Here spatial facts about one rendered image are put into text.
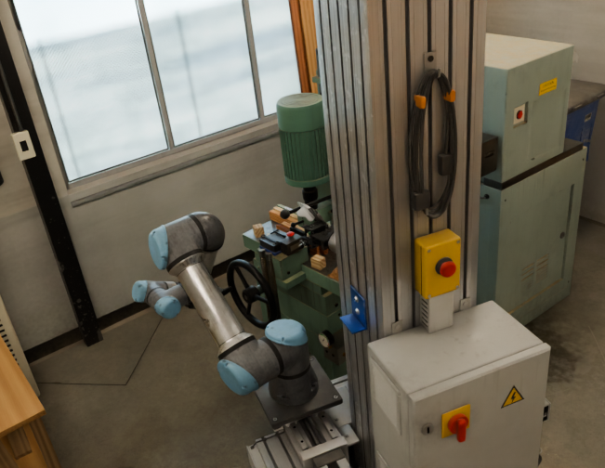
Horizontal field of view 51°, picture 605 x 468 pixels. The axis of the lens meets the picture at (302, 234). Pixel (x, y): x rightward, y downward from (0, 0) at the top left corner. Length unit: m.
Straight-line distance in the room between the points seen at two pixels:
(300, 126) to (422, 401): 1.21
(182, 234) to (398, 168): 0.77
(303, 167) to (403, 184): 1.05
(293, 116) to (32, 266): 1.83
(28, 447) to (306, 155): 1.70
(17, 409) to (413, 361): 1.71
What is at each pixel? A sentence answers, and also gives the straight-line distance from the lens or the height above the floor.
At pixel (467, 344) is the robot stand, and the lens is 1.46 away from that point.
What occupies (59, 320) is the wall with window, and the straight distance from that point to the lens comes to 3.76.
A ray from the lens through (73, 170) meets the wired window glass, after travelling 3.55.
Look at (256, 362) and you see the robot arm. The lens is 1.77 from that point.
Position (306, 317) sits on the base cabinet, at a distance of 2.53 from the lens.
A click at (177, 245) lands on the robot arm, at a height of 1.29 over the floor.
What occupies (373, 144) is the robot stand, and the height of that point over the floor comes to 1.70.
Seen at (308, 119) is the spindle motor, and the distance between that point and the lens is 2.25.
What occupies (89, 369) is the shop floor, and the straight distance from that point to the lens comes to 3.65.
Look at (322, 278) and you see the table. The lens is 2.32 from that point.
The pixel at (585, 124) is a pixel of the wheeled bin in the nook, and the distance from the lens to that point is 4.07.
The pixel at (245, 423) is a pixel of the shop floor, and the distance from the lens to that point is 3.07.
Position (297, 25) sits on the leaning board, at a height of 1.43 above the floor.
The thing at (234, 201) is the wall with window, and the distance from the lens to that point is 3.95.
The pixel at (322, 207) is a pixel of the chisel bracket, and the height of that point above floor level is 1.03.
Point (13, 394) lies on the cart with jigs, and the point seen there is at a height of 0.53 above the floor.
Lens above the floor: 2.16
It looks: 29 degrees down
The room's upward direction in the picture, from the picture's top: 7 degrees counter-clockwise
